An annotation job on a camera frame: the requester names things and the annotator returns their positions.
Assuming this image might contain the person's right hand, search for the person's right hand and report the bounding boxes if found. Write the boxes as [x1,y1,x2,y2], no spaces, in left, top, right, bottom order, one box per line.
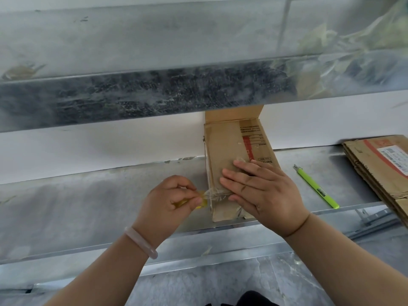
[220,159,310,238]

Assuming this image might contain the person's left hand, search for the person's left hand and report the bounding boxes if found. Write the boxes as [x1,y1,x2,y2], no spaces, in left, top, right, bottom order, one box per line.
[132,175,203,249]

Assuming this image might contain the green utility knife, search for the green utility knife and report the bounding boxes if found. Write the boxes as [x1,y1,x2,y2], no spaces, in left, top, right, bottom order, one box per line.
[293,164,340,210]

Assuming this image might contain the yellow tape roll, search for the yellow tape roll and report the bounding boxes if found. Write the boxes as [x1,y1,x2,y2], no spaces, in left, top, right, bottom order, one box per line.
[173,189,230,210]

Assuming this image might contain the large red-printed cardboard box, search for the large red-printed cardboard box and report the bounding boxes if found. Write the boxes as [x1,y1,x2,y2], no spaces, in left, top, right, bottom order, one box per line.
[203,105,281,223]

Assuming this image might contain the white-labelled cardboard box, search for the white-labelled cardboard box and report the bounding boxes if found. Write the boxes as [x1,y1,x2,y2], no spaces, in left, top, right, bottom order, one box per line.
[342,134,408,228]

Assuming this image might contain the person's right forearm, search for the person's right forearm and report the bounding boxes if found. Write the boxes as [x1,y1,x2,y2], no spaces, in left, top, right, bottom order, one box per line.
[283,213,408,306]

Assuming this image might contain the person's left forearm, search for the person's left forearm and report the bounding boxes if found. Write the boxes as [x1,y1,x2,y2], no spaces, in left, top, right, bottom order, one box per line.
[44,234,150,306]

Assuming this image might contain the person's black trousers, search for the person's black trousers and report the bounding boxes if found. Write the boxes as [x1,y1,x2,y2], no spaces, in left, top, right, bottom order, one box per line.
[205,290,272,306]

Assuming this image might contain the pile of clear tape scraps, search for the pile of clear tape scraps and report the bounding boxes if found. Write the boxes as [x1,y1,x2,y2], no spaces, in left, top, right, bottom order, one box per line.
[286,0,408,99]

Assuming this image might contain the small crumpled tape scrap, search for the small crumpled tape scrap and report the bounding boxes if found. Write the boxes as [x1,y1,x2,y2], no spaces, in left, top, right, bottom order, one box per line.
[1,62,47,81]

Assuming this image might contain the white bangle bracelet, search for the white bangle bracelet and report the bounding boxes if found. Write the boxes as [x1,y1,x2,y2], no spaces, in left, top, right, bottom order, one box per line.
[124,227,159,260]

